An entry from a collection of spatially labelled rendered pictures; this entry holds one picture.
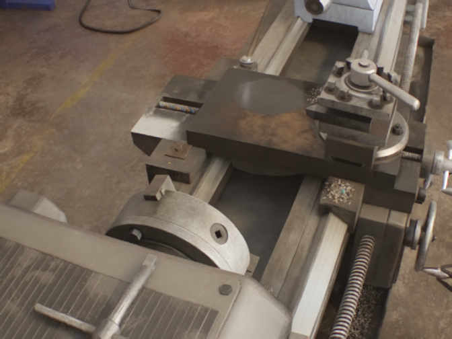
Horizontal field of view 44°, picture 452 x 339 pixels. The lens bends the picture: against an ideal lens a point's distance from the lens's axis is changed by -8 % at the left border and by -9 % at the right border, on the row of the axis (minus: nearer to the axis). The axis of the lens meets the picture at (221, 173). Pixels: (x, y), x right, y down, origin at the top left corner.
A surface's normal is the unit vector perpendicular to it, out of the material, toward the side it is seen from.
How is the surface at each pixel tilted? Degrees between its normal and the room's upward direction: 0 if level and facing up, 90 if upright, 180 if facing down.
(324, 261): 36
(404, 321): 0
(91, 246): 0
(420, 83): 0
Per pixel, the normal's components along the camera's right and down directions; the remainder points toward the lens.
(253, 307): 0.62, -0.36
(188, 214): 0.22, -0.64
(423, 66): -0.05, -0.73
